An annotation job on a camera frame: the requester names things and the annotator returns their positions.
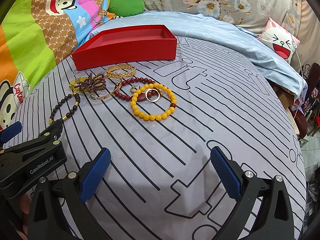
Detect dark bead gold bracelet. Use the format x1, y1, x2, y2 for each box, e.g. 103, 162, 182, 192
49, 93, 81, 126

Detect yellow bead bracelet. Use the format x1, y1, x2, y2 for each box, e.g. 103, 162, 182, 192
130, 82, 178, 121

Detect red shallow jewelry box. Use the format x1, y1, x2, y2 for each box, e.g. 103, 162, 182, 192
72, 24, 177, 70

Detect purple garnet bead cluster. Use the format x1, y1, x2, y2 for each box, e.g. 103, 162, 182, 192
77, 73, 106, 92

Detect thin gold bangle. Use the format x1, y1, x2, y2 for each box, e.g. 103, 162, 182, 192
89, 79, 122, 100

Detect wide gold cuff bangle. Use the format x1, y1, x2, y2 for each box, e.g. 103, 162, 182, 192
106, 63, 136, 79

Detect small gold hoop earring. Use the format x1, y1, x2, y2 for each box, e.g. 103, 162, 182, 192
130, 85, 138, 94

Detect grey striped duvet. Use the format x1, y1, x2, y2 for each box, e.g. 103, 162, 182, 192
4, 36, 308, 240

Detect colourful monkey cartoon quilt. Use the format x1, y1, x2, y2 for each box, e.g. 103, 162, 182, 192
1, 0, 113, 129

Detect green plush cushion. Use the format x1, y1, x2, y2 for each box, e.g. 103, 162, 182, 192
108, 0, 145, 17

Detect pink cartoon face pillow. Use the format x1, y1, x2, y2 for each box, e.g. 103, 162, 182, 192
258, 17, 300, 63

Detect light blue pillow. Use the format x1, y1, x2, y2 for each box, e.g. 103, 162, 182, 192
90, 11, 308, 98

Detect yellow amber bracelet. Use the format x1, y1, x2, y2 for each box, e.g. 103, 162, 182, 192
69, 77, 87, 91

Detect dark red bead bracelet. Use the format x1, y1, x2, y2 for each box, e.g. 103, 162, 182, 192
114, 77, 156, 102

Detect gold hoop ring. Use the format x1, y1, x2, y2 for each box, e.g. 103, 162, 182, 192
145, 88, 163, 103

